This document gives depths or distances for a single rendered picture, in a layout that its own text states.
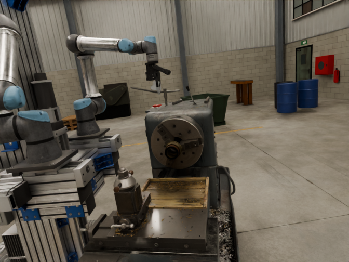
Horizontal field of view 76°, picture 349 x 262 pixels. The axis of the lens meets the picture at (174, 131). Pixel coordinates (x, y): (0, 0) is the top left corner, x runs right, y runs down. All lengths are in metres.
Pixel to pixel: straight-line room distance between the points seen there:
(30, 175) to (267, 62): 12.20
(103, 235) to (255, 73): 11.97
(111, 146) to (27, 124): 0.58
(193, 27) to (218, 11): 1.39
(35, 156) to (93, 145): 0.51
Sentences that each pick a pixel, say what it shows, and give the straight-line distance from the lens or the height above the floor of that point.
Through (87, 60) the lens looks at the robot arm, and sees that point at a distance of 1.72.
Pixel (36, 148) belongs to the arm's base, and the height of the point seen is 1.23.
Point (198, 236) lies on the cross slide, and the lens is 0.79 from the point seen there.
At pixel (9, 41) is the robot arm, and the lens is 1.11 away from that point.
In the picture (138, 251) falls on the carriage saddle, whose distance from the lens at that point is 0.85.
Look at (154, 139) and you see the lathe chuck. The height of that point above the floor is 1.12.
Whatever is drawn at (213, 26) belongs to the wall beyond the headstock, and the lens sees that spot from 12.02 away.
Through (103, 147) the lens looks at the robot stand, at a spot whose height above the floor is 1.06.
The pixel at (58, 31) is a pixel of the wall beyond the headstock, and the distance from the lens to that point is 12.36.
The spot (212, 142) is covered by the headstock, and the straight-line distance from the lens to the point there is 1.47.
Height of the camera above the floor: 1.46
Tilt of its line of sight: 13 degrees down
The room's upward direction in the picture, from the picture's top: 7 degrees counter-clockwise
